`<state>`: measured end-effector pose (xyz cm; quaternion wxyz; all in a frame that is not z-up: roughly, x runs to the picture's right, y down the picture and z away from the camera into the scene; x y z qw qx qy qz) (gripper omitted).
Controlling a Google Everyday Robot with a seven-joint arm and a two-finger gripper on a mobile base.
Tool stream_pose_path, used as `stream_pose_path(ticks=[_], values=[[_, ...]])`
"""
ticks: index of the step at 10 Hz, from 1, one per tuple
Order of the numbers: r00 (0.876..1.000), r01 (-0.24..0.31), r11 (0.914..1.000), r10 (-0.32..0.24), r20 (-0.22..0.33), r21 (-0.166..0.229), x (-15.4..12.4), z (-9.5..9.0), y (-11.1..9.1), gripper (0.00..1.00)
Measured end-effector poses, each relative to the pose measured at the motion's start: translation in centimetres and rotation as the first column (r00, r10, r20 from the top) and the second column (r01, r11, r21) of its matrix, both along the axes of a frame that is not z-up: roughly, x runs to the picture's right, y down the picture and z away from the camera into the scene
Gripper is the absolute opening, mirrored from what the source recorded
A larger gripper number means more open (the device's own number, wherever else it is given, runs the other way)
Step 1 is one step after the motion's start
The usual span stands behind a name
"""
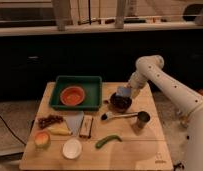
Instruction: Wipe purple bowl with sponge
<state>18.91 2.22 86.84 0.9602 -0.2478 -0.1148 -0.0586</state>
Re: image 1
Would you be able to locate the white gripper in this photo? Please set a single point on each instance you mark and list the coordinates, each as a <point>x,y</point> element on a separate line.
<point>136,82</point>

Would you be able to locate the blue sponge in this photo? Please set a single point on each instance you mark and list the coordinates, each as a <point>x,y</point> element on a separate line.
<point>123,91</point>

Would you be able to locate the dark purple bowl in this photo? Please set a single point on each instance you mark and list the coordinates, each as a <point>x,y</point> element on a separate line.
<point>119,103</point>

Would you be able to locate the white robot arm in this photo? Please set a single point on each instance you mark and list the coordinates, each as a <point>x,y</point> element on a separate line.
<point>187,100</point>

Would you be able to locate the orange bowl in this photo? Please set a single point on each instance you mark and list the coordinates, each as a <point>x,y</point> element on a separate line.
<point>72,95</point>

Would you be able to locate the metal cup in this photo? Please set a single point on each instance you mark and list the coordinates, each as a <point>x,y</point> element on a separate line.
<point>142,119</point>

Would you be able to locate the green plastic tray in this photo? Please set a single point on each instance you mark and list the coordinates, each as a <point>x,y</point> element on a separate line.
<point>92,86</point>

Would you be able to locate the wooden board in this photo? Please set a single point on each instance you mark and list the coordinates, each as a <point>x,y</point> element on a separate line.
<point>140,150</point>

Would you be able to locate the wooden block with dark edge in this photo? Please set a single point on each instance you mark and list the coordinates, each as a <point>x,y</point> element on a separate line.
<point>86,126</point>

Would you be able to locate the grey triangular cloth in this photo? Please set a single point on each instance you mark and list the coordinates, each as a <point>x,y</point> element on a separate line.
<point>74,121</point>

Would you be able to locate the green cucumber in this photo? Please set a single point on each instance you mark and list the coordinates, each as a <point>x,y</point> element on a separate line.
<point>107,139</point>

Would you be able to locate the white small plate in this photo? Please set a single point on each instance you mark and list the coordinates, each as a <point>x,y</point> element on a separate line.
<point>72,148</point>

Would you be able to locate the dark grape bunch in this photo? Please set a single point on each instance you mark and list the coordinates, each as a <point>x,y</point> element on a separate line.
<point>44,122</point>

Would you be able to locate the orange peach fruit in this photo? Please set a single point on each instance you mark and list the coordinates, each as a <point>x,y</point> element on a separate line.
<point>42,140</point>

